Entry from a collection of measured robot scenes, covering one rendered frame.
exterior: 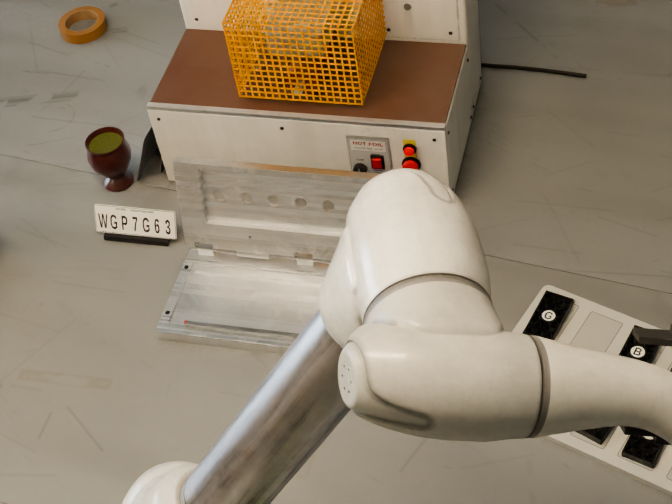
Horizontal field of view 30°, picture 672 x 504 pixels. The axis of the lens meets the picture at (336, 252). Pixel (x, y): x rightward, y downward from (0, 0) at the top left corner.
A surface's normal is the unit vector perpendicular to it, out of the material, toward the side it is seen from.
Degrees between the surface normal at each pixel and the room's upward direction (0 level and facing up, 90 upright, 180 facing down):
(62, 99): 0
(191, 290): 0
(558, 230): 0
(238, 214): 76
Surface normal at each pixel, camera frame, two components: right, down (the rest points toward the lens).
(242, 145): -0.24, 0.74
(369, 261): -0.76, -0.36
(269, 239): -0.25, 0.56
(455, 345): 0.18, -0.66
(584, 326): -0.12, -0.67
